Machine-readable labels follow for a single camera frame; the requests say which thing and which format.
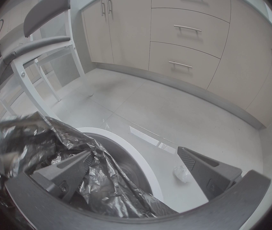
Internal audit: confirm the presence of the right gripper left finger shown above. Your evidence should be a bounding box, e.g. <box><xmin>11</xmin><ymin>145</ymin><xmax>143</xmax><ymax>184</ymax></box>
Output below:
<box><xmin>32</xmin><ymin>150</ymin><xmax>95</xmax><ymax>202</ymax></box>

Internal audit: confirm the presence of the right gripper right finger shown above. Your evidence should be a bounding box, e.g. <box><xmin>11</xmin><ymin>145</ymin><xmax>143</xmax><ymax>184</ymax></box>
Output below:
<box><xmin>177</xmin><ymin>146</ymin><xmax>242</xmax><ymax>198</ymax></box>

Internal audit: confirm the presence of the black plastic bag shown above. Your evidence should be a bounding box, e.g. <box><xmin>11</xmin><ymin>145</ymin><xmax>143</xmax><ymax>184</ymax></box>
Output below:
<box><xmin>0</xmin><ymin>112</ymin><xmax>182</xmax><ymax>219</ymax></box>

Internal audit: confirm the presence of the white trash bin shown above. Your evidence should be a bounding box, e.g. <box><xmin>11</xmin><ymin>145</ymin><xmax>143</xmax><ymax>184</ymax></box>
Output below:
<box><xmin>75</xmin><ymin>127</ymin><xmax>163</xmax><ymax>201</ymax></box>

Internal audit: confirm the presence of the crumpled clear plastic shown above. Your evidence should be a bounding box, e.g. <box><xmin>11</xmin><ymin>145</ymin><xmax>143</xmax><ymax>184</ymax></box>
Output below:
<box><xmin>173</xmin><ymin>165</ymin><xmax>192</xmax><ymax>183</ymax></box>

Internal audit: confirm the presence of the beige cabinet with drawers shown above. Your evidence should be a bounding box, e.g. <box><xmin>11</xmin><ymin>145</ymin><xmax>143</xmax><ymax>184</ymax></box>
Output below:
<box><xmin>81</xmin><ymin>0</ymin><xmax>272</xmax><ymax>129</ymax></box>

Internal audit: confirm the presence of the grey chair with white legs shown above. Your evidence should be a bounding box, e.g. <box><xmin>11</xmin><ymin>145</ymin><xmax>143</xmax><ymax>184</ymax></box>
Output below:
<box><xmin>0</xmin><ymin>0</ymin><xmax>86</xmax><ymax>122</ymax></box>

